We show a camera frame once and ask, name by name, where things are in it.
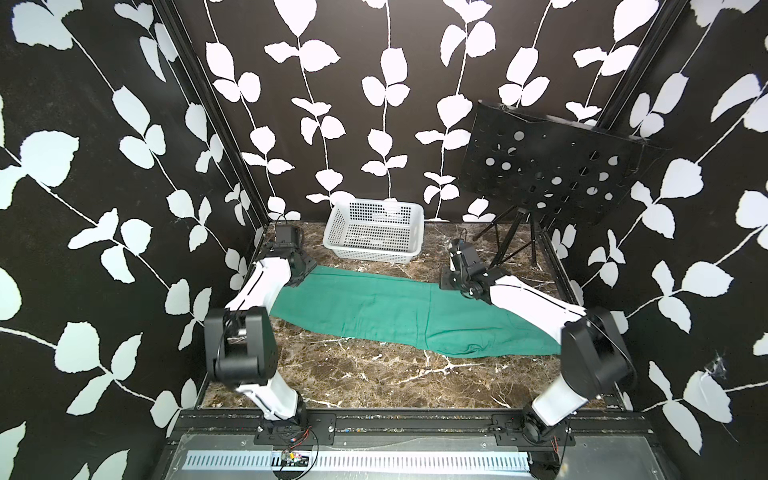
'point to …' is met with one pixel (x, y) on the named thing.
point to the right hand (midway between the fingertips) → (441, 269)
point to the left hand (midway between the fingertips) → (309, 261)
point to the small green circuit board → (294, 459)
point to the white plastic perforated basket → (381, 229)
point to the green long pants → (406, 308)
